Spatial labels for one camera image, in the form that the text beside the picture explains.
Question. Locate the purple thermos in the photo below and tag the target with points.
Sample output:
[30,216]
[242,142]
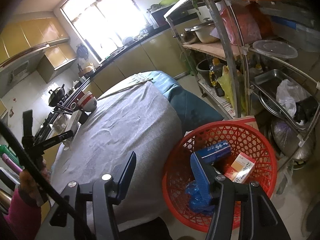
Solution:
[10,163]

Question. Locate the wooden shelf board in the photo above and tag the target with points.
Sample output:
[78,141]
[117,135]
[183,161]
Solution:
[205,48]

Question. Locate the microwave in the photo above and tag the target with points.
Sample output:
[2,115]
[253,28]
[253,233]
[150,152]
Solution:
[160,17]

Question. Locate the red white medicine box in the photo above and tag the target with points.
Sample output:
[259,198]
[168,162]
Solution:
[240,167]

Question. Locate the green bag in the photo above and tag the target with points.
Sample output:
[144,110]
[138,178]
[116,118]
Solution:
[170,1]

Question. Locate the clear round plastic container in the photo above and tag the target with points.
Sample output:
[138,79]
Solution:
[275,48]

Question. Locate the black bucket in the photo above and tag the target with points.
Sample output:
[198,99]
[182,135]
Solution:
[203,71]

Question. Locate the window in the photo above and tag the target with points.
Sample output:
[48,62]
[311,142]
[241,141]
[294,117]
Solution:
[102,22]

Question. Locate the metal tray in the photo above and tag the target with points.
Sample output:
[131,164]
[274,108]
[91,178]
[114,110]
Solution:
[267,82]

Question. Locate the metal pot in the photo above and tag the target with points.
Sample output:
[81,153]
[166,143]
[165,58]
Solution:
[205,34]

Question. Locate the person's left hand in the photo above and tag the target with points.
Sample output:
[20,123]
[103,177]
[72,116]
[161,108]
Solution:
[25,180]

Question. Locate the yellow wall cabinet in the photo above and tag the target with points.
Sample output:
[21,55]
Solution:
[57,55]

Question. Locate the stacked red white bowls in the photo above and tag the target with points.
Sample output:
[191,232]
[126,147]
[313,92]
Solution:
[87,102]

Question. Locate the person's left forearm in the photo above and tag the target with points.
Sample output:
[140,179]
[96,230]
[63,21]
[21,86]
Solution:
[22,215]

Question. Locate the dark pot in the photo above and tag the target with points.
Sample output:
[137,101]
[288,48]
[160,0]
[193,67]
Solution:
[187,37]

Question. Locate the metal rack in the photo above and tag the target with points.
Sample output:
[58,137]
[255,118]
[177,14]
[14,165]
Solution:
[231,72]

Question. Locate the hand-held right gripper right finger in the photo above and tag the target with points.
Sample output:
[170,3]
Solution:
[200,177]

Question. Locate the oil bottle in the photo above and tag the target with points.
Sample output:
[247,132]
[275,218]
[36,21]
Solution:
[215,77]

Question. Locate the grey tablecloth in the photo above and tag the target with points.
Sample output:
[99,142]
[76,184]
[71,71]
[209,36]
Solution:
[120,135]

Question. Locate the white plastic bag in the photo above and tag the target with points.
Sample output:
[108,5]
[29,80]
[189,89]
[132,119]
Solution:
[290,97]

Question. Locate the blue table cover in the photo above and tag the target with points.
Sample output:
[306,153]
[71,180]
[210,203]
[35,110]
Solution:
[185,97]

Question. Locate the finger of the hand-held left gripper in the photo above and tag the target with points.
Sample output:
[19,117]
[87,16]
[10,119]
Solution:
[27,125]
[57,138]

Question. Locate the cardboard box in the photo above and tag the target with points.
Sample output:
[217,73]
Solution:
[247,122]

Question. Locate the range hood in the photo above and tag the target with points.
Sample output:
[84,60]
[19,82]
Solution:
[20,67]

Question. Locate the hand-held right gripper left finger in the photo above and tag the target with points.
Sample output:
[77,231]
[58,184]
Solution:
[126,177]

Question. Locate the grey bag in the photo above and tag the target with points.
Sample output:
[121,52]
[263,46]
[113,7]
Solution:
[287,140]

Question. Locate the pink plastic bag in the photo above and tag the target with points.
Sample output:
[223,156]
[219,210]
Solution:
[240,22]

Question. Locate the red plastic basket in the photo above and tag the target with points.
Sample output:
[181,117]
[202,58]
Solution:
[250,135]

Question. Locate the blue white carton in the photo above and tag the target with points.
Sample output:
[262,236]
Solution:
[215,151]

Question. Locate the blue plastic bag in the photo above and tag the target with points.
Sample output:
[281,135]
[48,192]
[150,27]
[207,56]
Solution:
[195,200]

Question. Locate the white dish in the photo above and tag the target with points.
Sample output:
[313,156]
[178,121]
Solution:
[128,40]

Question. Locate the black wok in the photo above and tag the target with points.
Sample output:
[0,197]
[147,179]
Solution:
[56,96]

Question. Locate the yellow plastic bag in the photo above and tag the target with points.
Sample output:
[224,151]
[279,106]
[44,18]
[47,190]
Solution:
[226,85]

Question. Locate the green thermos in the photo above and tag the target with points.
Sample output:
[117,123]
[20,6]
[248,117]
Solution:
[5,150]

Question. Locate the plastic bag with container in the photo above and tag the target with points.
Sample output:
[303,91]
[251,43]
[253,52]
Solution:
[59,125]

